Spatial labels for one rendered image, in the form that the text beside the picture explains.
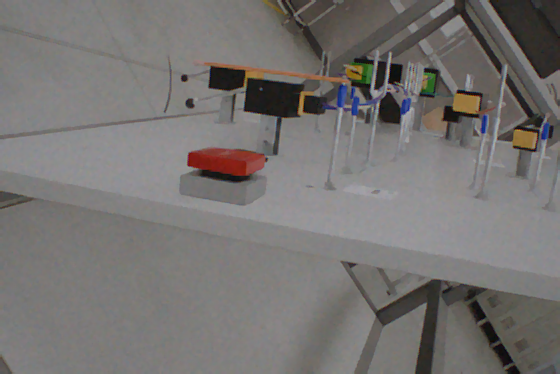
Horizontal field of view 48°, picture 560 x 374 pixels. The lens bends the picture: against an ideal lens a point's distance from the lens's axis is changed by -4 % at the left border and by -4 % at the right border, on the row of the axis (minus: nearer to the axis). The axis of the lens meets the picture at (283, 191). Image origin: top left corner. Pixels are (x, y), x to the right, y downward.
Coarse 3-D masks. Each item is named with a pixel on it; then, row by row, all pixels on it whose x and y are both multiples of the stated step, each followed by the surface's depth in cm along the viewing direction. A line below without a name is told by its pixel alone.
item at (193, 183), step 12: (180, 180) 51; (192, 180) 50; (204, 180) 50; (216, 180) 50; (228, 180) 50; (240, 180) 51; (252, 180) 52; (264, 180) 54; (180, 192) 51; (192, 192) 50; (204, 192) 50; (216, 192) 50; (228, 192) 50; (240, 192) 49; (252, 192) 51; (264, 192) 54; (240, 204) 50
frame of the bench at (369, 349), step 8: (344, 264) 165; (352, 272) 167; (352, 280) 164; (360, 288) 165; (368, 296) 167; (376, 312) 166; (376, 320) 161; (376, 328) 158; (368, 336) 149; (376, 336) 154; (368, 344) 146; (376, 344) 151; (368, 352) 144; (0, 360) 59; (360, 360) 137; (368, 360) 141; (0, 368) 58; (360, 368) 134; (368, 368) 138
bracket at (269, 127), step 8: (264, 120) 75; (272, 120) 75; (280, 120) 76; (264, 128) 75; (272, 128) 75; (280, 128) 76; (264, 136) 75; (272, 136) 75; (264, 144) 76; (272, 144) 75; (264, 152) 76; (272, 152) 76
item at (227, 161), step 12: (192, 156) 50; (204, 156) 50; (216, 156) 50; (228, 156) 50; (240, 156) 51; (252, 156) 52; (264, 156) 54; (204, 168) 50; (216, 168) 50; (228, 168) 50; (240, 168) 49; (252, 168) 51
